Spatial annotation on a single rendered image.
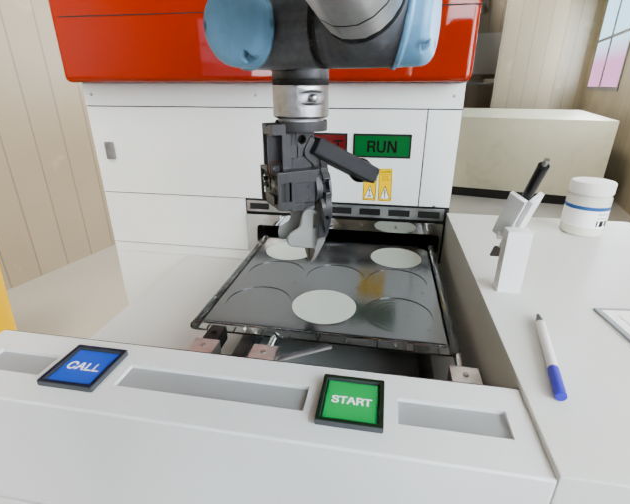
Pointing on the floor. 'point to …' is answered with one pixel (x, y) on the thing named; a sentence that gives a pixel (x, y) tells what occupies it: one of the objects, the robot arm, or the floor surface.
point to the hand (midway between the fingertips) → (314, 252)
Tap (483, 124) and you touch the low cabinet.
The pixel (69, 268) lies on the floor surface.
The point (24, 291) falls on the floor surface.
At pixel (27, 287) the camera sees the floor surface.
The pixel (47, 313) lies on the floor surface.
